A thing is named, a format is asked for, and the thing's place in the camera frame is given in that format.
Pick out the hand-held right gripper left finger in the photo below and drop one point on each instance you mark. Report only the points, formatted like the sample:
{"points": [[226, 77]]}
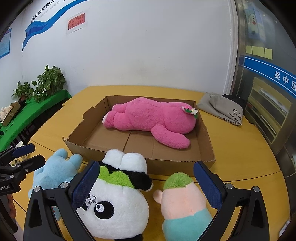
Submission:
{"points": [[85, 183]]}

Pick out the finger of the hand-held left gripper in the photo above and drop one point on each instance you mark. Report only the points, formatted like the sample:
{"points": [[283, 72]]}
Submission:
{"points": [[23, 150], [32, 162]]}

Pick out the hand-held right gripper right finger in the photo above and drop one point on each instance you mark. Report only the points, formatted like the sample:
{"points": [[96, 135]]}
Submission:
{"points": [[207, 183]]}

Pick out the light blue plush toy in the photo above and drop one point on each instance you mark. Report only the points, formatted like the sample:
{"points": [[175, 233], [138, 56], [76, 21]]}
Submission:
{"points": [[53, 169]]}

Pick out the green-haired plush doll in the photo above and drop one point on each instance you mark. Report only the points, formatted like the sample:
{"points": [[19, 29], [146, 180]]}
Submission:
{"points": [[182, 201]]}

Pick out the panda plush toy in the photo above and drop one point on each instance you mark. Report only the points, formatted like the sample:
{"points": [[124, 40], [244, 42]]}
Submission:
{"points": [[120, 208]]}

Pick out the brown cardboard box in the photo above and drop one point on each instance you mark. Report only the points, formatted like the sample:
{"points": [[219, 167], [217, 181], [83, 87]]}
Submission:
{"points": [[138, 143]]}

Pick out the small cardboard box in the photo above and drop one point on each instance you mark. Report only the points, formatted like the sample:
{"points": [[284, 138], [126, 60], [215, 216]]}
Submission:
{"points": [[11, 113]]}

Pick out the beige plush toy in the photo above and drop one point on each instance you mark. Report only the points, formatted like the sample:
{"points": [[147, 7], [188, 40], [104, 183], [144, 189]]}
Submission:
{"points": [[4, 113]]}

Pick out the small potted green plant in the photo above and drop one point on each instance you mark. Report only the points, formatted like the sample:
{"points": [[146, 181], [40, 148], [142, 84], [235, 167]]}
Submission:
{"points": [[23, 91]]}

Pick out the large potted green plant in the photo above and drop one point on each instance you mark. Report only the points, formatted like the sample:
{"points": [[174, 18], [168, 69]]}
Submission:
{"points": [[49, 81]]}

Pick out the grey cloth bag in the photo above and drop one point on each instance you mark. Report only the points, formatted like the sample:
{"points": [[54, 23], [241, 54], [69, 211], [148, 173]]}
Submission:
{"points": [[215, 104]]}

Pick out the black cloth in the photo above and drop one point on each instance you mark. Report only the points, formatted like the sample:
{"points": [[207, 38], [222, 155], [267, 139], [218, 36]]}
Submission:
{"points": [[235, 100]]}

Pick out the pink plush toy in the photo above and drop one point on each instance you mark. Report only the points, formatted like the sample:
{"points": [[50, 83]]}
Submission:
{"points": [[150, 115]]}

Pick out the yellow shelf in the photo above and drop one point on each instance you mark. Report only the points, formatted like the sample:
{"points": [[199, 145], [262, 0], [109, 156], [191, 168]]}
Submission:
{"points": [[268, 109]]}

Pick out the blue door banner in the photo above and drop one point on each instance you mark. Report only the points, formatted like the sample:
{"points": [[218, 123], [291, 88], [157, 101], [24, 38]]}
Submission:
{"points": [[266, 70]]}

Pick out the white paper red sign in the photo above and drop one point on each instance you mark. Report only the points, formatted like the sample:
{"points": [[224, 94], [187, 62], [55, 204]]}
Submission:
{"points": [[76, 23]]}

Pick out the yellow sticky note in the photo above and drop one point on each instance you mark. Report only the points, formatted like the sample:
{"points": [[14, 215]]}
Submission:
{"points": [[268, 53], [258, 51], [249, 49]]}

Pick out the cartoon door poster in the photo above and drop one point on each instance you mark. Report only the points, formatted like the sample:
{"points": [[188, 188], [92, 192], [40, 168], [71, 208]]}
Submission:
{"points": [[254, 23]]}

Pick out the blue wall poster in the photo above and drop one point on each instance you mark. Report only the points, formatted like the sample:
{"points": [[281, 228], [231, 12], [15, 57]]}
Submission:
{"points": [[5, 42]]}

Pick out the blue wave wall decal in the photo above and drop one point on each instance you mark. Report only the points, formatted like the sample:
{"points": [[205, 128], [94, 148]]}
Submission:
{"points": [[34, 29]]}

